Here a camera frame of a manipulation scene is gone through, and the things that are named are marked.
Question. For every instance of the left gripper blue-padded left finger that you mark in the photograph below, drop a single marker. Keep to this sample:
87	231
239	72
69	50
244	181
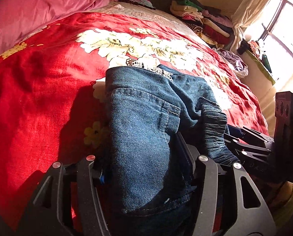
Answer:
49	210

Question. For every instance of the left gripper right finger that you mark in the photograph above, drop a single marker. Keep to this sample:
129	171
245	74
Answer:
227	201

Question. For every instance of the blue denim lace-trimmed pants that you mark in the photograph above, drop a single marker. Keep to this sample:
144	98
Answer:
147	108

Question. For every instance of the bag of light clothes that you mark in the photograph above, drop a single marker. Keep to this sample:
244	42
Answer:
236	63

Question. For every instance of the red floral bedspread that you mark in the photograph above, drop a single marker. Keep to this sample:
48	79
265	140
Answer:
52	89

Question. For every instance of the cluttered windowsill items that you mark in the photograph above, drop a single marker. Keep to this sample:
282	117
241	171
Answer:
252	49

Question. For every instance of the window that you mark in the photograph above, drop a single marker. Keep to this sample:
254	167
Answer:
273	31

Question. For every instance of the pile of folded clothes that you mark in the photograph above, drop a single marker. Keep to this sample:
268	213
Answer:
215	29

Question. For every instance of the cream curtain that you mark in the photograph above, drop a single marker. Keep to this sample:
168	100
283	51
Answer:
247	13

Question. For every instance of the pink quilt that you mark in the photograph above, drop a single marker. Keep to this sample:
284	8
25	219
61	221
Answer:
19	18

